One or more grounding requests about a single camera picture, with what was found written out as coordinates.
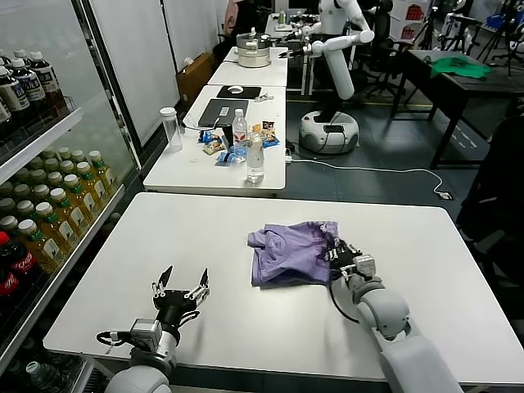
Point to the white table with steamer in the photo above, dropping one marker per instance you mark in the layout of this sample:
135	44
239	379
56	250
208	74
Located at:
245	75

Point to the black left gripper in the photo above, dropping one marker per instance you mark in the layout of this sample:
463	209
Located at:
174	305

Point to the white snack packet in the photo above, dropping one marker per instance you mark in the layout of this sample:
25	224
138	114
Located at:
269	132

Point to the white table with snacks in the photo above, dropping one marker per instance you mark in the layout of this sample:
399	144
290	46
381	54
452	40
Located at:
184	171

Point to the white shelf red boxes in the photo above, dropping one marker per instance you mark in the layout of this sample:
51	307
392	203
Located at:
410	19

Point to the white wheeled robot body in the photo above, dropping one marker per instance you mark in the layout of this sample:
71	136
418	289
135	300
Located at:
329	136

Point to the blue plastic crate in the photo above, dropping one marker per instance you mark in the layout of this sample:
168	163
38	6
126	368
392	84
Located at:
495	20

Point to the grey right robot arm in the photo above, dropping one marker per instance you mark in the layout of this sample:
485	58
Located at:
385	311

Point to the pink garment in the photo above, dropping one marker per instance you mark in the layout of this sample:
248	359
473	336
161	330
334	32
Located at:
232	16

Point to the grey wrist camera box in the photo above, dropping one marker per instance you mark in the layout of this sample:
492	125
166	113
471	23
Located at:
364	266
144	332

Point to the small green bottle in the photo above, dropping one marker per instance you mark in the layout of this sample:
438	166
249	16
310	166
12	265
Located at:
282	17

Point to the brown snack packet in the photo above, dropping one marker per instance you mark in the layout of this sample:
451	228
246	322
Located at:
269	125

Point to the green cloth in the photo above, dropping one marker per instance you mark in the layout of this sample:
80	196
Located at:
458	67

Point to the black office chair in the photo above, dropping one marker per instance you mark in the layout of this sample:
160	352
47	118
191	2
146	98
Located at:
383	32

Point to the dark tea bottle white cap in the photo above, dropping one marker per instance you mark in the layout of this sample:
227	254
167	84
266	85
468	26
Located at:
20	54
10	97
45	81
26	87
4	59

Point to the black metal table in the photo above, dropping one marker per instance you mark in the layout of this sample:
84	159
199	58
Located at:
483	87

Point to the black tilted stand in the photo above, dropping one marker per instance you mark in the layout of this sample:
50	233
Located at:
227	136

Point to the floor socket box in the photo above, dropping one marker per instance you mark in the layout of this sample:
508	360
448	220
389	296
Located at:
444	195

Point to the black mouse pad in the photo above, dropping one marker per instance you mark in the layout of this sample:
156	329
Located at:
250	91

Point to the black laptop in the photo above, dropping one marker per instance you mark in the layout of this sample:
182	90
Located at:
224	111

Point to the purple t-shirt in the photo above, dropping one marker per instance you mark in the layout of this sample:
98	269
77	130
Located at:
286	254

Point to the yellowish snack packet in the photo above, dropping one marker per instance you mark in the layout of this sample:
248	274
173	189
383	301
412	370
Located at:
213	147

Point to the orange snack packet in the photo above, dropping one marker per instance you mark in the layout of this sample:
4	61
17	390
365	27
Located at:
256	128

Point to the glass door drink cabinet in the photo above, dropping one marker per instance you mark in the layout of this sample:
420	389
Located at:
41	140

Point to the tall clear water bottle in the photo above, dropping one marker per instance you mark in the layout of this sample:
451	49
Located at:
255	163

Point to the blue snack packet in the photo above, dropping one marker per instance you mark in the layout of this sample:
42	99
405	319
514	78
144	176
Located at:
206	136
225	158
272	141
240	154

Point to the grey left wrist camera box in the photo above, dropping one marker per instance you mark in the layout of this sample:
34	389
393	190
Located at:
144	332

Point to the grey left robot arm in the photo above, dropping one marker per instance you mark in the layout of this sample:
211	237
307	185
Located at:
139	376

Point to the small grey clip object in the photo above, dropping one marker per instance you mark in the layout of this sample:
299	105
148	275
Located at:
263	97

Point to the large black chair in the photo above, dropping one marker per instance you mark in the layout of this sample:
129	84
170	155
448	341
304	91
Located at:
501	204

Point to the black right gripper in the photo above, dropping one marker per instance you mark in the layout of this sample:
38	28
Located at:
346	260

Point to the white robot arm bent elbow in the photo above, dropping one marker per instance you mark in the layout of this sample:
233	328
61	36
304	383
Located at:
337	42

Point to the yellow tea bottle white cap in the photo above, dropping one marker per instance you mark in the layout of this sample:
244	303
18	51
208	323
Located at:
38	174
6	203
64	153
88	188
65	216
39	251
22	190
54	177
53	233
25	205
8	222
41	190
66	165
100	175
78	155
78	200
51	163

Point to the clear tumbler white lid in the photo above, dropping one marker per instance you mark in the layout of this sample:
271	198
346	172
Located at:
172	130

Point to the green cap water bottle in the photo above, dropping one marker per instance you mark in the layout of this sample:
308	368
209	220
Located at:
39	376

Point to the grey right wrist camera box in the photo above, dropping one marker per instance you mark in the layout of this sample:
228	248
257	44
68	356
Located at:
364	266

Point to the red label cola bottle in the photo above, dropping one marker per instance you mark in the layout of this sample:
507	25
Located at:
8	282
20	262

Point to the white computer mouse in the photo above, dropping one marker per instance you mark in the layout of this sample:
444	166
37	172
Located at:
234	89

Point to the brown cardboard box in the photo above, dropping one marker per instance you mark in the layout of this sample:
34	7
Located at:
192	79

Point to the water bottle red label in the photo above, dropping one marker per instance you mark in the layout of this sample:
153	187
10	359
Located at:
240	130

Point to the white power strip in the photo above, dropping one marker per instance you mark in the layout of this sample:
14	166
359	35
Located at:
288	155

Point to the white cluttered table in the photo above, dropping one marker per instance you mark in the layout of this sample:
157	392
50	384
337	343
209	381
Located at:
283	31

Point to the black camera tripod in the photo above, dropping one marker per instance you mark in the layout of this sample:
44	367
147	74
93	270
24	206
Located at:
426	34

